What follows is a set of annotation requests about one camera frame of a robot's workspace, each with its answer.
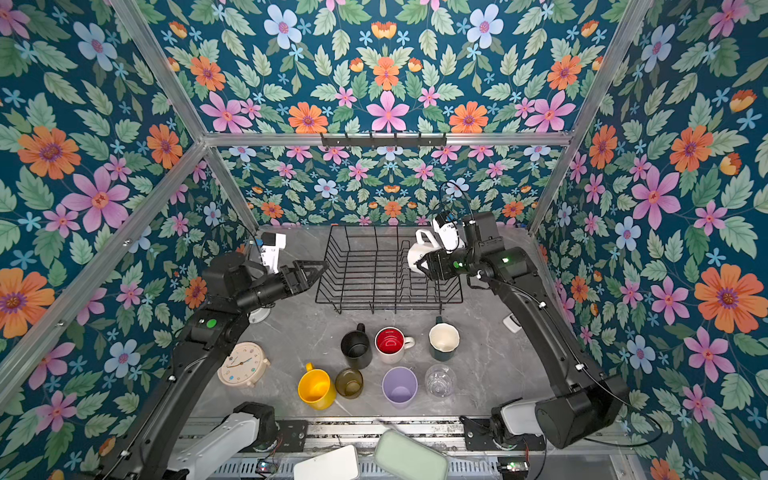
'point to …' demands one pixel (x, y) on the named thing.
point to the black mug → (356, 348)
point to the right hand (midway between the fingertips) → (433, 255)
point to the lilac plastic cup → (400, 386)
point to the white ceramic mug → (426, 244)
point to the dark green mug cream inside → (444, 340)
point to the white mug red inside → (390, 342)
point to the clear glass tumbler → (440, 381)
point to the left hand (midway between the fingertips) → (323, 263)
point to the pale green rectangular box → (401, 457)
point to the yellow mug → (316, 388)
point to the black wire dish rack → (369, 264)
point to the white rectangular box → (336, 464)
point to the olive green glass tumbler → (349, 383)
